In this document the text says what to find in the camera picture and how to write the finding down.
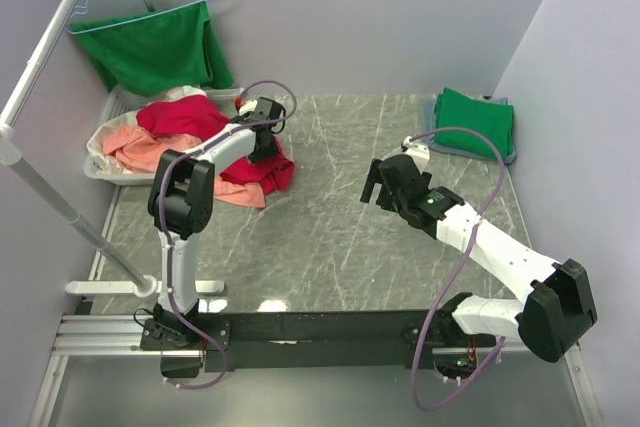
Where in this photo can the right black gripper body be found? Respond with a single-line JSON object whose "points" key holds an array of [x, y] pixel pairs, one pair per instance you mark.
{"points": [[390, 201]]}

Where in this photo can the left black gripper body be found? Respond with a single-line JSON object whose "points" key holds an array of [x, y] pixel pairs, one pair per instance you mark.
{"points": [[265, 153]]}

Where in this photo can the red t-shirt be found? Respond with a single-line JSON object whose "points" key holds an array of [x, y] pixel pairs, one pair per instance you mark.
{"points": [[196, 115]]}

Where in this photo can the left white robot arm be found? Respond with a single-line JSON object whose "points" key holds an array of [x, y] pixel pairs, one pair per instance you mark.
{"points": [[181, 200]]}

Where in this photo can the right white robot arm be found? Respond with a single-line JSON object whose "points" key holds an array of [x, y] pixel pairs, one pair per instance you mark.
{"points": [[553, 305]]}

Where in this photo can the folded grey-blue t-shirt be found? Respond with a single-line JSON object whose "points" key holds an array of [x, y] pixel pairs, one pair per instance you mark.
{"points": [[428, 122]]}

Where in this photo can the folded green t-shirt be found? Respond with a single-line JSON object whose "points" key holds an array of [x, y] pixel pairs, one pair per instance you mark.
{"points": [[493, 121]]}

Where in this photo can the peach t-shirt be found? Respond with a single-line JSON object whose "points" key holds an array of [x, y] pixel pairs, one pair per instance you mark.
{"points": [[138, 151]]}

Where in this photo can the hanging green t-shirt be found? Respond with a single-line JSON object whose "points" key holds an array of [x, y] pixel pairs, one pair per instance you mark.
{"points": [[149, 53]]}

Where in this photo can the white laundry basket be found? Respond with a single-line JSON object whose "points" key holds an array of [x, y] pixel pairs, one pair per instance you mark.
{"points": [[121, 108]]}

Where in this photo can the white cloth in basket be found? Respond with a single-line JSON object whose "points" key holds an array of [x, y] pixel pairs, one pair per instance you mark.
{"points": [[122, 146]]}

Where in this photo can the black base beam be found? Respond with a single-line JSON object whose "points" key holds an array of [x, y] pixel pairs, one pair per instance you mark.
{"points": [[286, 340]]}

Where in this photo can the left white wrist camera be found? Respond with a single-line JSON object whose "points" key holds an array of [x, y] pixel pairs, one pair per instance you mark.
{"points": [[245, 106]]}

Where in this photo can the aluminium rail frame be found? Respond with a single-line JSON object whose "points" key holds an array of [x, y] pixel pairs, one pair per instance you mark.
{"points": [[99, 376]]}

